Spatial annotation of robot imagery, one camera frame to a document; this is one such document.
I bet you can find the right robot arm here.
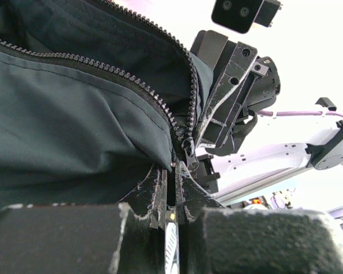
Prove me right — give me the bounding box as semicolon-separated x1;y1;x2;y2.
176;30;343;211

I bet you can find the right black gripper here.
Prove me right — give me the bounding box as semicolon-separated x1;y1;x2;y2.
190;30;281;194

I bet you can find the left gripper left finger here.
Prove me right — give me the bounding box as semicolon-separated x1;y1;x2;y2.
0;167;167;273

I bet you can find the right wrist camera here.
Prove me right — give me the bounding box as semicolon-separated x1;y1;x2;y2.
211;0;282;34

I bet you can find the dark grey zip jacket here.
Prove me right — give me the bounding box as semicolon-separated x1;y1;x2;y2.
0;1;213;210

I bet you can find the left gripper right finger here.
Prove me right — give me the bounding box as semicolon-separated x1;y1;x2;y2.
175;163;343;273

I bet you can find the aluminium front rail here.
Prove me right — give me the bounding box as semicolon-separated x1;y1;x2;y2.
214;154;343;229

